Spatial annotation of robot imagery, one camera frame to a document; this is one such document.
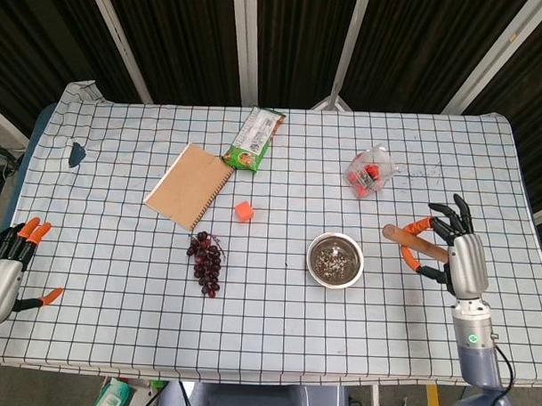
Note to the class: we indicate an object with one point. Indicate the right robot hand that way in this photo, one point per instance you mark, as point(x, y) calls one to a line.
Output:
point(469, 268)

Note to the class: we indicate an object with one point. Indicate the wooden rolling pin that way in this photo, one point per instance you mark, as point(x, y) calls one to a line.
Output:
point(429, 248)

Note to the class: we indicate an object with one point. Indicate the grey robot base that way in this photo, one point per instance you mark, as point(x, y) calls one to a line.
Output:
point(246, 400)

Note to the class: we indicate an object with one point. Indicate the white grid tablecloth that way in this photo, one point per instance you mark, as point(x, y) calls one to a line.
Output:
point(116, 295)

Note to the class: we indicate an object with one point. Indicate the orange pieces inside box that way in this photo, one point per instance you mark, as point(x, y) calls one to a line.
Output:
point(362, 190)

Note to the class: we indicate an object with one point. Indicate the crushed nuts and seeds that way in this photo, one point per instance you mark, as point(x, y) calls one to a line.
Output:
point(333, 261)

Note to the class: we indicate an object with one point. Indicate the clear bag with red items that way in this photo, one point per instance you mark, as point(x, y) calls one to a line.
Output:
point(381, 155)

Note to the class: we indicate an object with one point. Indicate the stainless steel bowl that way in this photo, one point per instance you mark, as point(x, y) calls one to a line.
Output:
point(323, 244)

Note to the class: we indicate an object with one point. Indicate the green wet wipes pack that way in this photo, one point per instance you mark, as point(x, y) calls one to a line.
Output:
point(113, 398)

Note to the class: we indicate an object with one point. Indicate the dark red grape bunch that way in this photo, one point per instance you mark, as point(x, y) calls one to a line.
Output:
point(206, 263)

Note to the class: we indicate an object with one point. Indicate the brown spiral notebook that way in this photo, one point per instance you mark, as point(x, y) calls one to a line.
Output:
point(187, 186)

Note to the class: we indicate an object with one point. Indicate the orange cube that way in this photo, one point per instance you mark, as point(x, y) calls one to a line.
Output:
point(244, 211)

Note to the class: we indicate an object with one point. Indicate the green snack packet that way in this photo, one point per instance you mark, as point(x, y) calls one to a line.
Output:
point(251, 140)

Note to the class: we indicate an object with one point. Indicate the white partition post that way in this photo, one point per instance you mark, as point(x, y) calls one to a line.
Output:
point(494, 55)
point(246, 46)
point(120, 46)
point(347, 50)

